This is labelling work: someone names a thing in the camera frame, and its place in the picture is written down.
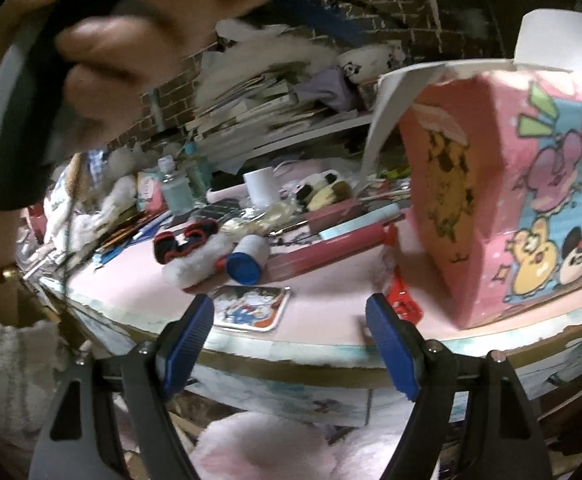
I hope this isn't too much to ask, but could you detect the pink cartoon cardboard box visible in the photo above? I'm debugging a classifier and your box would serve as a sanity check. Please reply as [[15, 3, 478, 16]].
[[363, 9, 582, 328]]

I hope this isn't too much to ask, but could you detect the clear liquid bottle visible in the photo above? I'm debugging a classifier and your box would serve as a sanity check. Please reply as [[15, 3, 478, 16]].
[[157, 155, 195, 214]]

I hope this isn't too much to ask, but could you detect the white plush toy with cap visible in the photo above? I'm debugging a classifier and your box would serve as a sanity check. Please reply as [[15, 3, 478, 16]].
[[43, 146, 136, 252]]

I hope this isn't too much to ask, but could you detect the light blue cosmetic tube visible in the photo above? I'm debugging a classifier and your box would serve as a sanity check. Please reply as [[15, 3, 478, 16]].
[[318, 203, 402, 240]]

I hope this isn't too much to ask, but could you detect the pink cosmetic tube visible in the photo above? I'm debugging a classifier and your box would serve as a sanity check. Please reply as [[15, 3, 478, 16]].
[[261, 223, 387, 283]]

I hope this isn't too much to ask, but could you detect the cartoon tin tray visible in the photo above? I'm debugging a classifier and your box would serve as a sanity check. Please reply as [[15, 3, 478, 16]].
[[210, 285, 291, 333]]

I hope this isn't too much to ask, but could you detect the white fluffy fur piece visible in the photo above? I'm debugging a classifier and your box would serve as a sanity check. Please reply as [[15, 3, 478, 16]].
[[193, 32, 339, 108]]

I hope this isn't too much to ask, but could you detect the person left hand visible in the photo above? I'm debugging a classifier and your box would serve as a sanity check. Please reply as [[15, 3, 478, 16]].
[[0, 0, 270, 153]]

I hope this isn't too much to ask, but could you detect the white cylinder cup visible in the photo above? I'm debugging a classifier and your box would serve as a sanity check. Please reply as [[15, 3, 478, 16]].
[[243, 167, 280, 209]]

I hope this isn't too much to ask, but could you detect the panda plush toy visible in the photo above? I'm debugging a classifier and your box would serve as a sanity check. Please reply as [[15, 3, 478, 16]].
[[291, 170, 342, 206]]

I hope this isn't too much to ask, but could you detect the red plastic clip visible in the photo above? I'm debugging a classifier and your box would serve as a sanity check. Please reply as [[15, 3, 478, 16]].
[[381, 223, 423, 325]]

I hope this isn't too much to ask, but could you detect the stack of books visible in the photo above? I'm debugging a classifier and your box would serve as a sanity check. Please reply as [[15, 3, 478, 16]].
[[184, 64, 361, 166]]

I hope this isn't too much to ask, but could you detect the yellow plush toy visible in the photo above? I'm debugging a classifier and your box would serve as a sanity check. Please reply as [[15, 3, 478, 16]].
[[306, 180, 353, 212]]

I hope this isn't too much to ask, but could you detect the red black fluffy hair clip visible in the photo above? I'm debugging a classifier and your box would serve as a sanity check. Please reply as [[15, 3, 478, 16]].
[[152, 220, 235, 289]]

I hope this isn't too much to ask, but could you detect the pink kotex pack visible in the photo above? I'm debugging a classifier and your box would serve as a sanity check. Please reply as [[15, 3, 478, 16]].
[[136, 168, 167, 214]]

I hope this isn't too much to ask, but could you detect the dark pink flat box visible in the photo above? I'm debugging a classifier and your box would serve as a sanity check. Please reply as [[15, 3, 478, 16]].
[[304, 198, 366, 234]]

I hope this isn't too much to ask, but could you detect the pink desk mat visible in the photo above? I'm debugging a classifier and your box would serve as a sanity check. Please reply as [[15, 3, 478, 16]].
[[68, 220, 582, 366]]

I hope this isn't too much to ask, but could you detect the teal bottle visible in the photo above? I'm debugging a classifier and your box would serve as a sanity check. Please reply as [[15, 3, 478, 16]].
[[184, 142, 212, 200]]

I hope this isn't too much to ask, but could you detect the white jar blue lid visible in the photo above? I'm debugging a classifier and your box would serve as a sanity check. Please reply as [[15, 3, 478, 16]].
[[226, 234, 270, 285]]

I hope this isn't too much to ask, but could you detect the panda ceramic bowl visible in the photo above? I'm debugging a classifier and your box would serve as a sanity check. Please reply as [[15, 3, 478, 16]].
[[338, 44, 407, 84]]

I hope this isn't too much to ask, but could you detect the clear plastic wrapper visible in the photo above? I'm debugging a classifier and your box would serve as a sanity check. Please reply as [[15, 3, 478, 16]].
[[219, 200, 297, 240]]

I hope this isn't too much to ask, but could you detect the purple cloth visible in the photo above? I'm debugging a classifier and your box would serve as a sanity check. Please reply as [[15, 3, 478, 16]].
[[293, 65, 358, 113]]

